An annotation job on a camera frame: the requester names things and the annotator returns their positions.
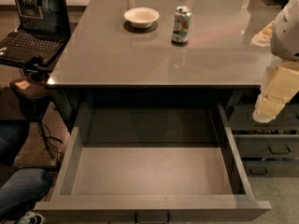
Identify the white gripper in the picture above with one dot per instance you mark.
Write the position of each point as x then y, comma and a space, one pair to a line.
286, 34

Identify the green white 7up can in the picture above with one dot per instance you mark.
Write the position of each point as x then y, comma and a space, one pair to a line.
182, 20

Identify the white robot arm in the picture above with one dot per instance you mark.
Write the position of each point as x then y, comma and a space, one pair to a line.
284, 41

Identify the open grey top drawer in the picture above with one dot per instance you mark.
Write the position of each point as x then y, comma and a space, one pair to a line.
151, 165

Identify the white bowl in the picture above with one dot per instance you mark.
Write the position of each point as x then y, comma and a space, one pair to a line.
141, 17

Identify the black laptop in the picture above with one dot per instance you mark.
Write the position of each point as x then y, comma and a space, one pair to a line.
42, 35

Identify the person leg in jeans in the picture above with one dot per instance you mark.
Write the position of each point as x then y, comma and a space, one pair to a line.
12, 137

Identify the dark sneaker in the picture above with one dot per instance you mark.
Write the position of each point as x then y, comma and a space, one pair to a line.
31, 218

